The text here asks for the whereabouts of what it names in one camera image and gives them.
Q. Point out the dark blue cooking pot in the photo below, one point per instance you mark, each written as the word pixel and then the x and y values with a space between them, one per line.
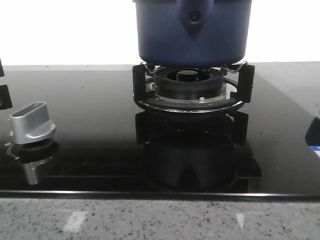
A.
pixel 192 33

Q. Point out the black round gas burner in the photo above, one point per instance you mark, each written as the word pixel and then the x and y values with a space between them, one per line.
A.
pixel 189 85

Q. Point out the black glass gas cooktop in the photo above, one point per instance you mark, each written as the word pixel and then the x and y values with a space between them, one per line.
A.
pixel 105 146

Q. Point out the silver stove control knob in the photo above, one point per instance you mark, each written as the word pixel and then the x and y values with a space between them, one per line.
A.
pixel 32 124

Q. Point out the black left burner grate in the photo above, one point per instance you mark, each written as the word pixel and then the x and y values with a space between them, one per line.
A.
pixel 5 98

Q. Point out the black pot support grate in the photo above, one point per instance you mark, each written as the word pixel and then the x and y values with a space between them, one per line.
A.
pixel 239 80

